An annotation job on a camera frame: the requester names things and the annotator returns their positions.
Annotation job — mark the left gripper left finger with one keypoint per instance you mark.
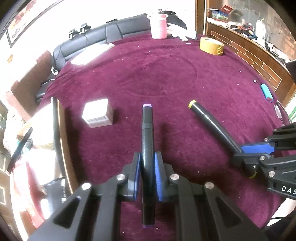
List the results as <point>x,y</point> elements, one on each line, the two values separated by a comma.
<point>92,212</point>

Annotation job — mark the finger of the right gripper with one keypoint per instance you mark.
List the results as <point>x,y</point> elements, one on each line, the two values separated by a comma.
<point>250,163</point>
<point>267,146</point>

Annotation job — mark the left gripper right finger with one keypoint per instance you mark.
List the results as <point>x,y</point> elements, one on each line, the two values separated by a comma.
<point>202,212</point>

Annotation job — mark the yellow capped black marker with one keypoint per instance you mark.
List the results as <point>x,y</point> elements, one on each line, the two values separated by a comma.
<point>216,128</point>

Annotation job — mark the purple capped black marker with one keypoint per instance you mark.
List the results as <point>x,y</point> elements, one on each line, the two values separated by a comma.
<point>148,167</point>

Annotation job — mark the folded eyeglasses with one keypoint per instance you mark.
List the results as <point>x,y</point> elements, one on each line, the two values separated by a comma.
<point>282,114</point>

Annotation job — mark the blue battery pack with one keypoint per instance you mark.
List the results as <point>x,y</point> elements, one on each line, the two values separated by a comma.
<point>267,94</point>

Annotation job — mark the cardboard box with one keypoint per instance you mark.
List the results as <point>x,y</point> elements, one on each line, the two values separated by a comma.
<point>41,173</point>

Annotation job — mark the wooden sideboard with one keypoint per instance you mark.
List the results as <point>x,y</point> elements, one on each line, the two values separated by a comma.
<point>278,77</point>

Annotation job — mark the small white barcode box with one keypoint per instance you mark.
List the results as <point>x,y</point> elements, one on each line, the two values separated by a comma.
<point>98,113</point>

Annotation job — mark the yellow tape roll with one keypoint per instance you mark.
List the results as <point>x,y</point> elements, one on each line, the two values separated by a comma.
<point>211,46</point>

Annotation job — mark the brown armchair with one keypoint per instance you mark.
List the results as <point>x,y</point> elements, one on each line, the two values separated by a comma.
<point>22,94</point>

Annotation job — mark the open notebook with pen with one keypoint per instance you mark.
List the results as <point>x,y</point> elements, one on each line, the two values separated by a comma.
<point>90,53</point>

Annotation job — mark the pink knitted bottle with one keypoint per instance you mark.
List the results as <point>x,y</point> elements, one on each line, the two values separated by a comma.
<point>158,23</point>

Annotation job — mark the black leather sofa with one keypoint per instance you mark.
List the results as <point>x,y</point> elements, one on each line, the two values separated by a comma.
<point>110,32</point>

